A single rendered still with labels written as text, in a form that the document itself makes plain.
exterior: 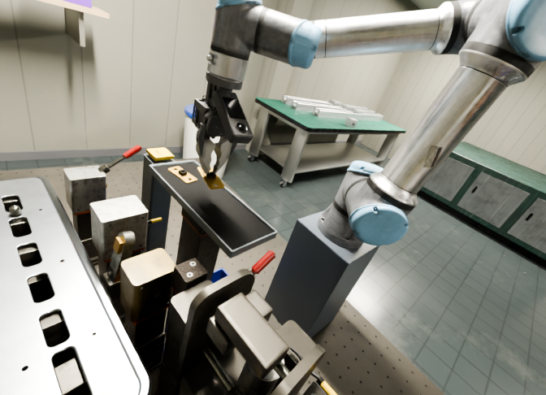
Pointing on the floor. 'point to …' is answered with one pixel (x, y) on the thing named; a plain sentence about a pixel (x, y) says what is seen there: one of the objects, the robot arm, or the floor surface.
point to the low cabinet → (493, 197)
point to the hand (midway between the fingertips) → (212, 170)
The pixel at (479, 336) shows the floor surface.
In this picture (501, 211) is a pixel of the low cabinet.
